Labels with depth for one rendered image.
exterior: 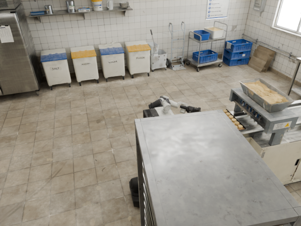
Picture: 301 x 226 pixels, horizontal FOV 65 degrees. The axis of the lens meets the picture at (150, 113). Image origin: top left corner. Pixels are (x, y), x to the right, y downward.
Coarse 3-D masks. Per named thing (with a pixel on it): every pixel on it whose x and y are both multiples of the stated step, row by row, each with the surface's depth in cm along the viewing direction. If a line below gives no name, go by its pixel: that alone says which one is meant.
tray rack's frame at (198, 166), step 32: (160, 128) 114; (192, 128) 114; (224, 128) 113; (160, 160) 96; (192, 160) 96; (224, 160) 95; (256, 160) 95; (160, 192) 83; (192, 192) 82; (224, 192) 82; (256, 192) 82; (288, 192) 82; (160, 224) 73; (192, 224) 73; (224, 224) 72; (256, 224) 73
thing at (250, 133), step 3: (297, 123) 271; (300, 123) 272; (258, 129) 262; (261, 129) 262; (243, 132) 258; (246, 132) 258; (249, 132) 258; (252, 132) 259; (255, 132) 260; (258, 132) 262; (243, 135) 258; (246, 135) 259; (249, 135) 261; (252, 135) 262
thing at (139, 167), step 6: (138, 120) 120; (138, 144) 127; (138, 150) 129; (138, 156) 132; (138, 162) 134; (138, 168) 137; (138, 174) 139; (138, 180) 142; (138, 186) 146; (144, 210) 160; (144, 216) 163; (144, 222) 167
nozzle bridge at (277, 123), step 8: (232, 88) 285; (240, 88) 285; (232, 96) 286; (240, 96) 269; (248, 96) 268; (240, 104) 279; (248, 104) 257; (256, 104) 253; (248, 112) 265; (256, 112) 259; (264, 112) 240; (280, 112) 240; (288, 112) 240; (256, 120) 253; (264, 120) 248; (272, 120) 228; (280, 120) 230; (288, 120) 233; (296, 120) 236; (264, 128) 237; (272, 128) 233; (280, 128) 236; (288, 128) 240; (272, 136) 243; (280, 136) 243; (272, 144) 247
